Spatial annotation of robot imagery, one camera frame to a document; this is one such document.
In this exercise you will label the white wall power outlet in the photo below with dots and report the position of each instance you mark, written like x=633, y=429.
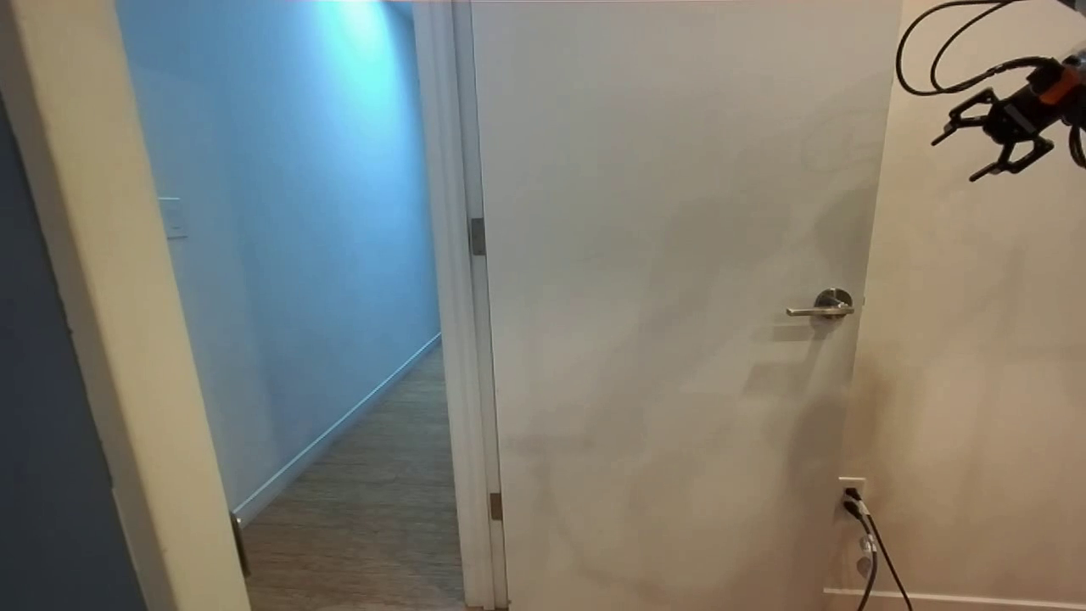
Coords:
x=852, y=483

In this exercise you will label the white hallway baseboard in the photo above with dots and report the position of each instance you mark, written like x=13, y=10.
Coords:
x=340, y=424

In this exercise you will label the metal door hinge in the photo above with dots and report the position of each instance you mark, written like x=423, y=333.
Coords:
x=496, y=506
x=475, y=237

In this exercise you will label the white room baseboard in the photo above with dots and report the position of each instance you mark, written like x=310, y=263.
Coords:
x=960, y=599

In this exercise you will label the white wall light switch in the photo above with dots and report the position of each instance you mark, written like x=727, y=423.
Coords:
x=174, y=217

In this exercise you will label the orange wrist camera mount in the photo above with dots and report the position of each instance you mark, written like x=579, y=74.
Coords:
x=1068, y=91

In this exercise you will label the white interior door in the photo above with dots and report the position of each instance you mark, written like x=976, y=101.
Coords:
x=657, y=225

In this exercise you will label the cream door frame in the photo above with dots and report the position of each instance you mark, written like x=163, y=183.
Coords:
x=114, y=294

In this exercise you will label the metal strike plate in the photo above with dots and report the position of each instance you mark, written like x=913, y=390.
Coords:
x=243, y=544

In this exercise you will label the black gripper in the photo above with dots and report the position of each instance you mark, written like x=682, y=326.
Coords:
x=1018, y=117

